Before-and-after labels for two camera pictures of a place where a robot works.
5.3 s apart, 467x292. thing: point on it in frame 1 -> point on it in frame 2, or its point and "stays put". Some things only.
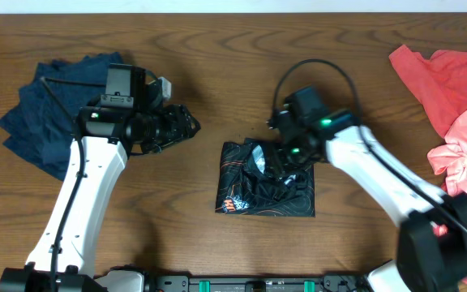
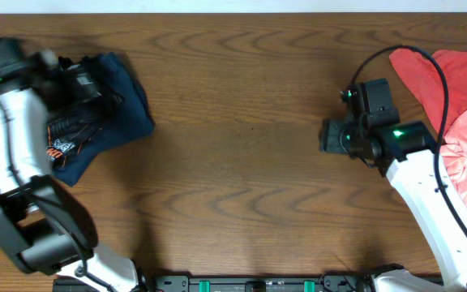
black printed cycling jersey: x=251 y=182 -> x=66 y=134
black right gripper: x=283 y=164 -> x=329 y=135
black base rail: x=326 y=283 stays put
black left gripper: x=173 y=126 -> x=70 y=122
